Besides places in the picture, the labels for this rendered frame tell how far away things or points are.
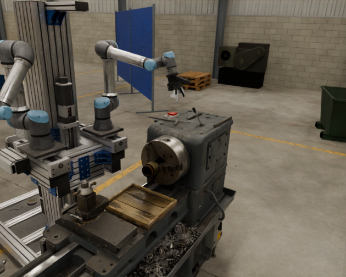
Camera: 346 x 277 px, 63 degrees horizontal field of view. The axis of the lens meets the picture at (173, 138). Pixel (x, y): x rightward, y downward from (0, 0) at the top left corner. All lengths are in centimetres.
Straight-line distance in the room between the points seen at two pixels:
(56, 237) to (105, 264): 31
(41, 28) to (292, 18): 1012
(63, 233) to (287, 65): 1061
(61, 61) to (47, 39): 17
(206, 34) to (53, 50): 1057
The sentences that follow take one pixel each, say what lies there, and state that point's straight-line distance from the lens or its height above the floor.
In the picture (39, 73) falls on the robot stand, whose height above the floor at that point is 160.
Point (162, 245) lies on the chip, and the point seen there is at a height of 56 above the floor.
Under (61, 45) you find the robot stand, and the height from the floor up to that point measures 177.
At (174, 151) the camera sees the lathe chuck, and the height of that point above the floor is 119.
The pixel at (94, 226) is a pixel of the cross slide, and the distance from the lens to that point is 154.
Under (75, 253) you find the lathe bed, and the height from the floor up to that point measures 84.
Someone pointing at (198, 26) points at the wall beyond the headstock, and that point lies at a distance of 1253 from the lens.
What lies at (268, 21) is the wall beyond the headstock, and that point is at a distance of 1164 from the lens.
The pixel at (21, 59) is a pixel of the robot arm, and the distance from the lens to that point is 182.
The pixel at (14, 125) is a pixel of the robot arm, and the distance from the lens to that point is 204.
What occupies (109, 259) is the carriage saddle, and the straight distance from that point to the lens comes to 146.
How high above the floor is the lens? 192
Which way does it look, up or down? 21 degrees down
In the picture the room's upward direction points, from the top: 2 degrees clockwise
